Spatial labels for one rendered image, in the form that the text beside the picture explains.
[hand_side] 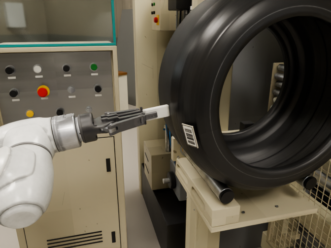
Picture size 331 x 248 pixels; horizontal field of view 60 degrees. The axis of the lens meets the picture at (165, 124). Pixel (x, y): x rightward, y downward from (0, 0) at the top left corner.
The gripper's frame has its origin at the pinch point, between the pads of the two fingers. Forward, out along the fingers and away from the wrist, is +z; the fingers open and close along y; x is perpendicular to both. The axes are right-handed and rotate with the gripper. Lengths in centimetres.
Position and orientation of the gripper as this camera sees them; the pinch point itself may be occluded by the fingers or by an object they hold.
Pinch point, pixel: (156, 112)
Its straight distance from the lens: 77.2
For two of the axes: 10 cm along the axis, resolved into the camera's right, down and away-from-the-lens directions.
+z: 9.6, -2.2, 2.0
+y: -2.6, -3.2, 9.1
